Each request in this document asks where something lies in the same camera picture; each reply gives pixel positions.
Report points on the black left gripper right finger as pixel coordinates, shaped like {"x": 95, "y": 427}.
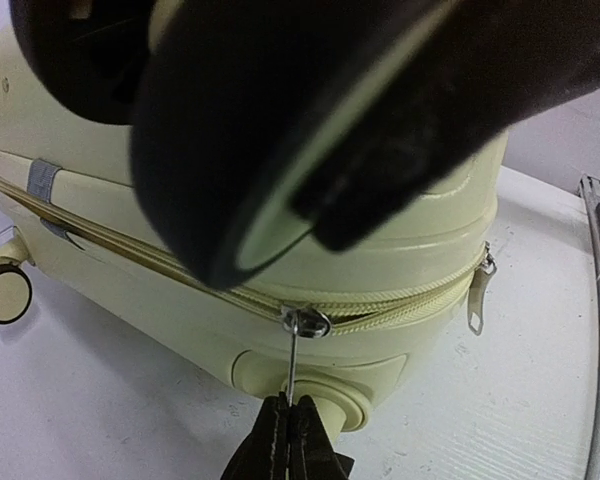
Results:
{"x": 311, "y": 454}

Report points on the pale green hard-shell suitcase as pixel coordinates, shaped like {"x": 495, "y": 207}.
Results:
{"x": 210, "y": 171}

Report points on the silver zipper pull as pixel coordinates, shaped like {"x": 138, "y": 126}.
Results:
{"x": 300, "y": 325}

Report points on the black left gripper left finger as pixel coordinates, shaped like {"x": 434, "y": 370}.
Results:
{"x": 263, "y": 454}

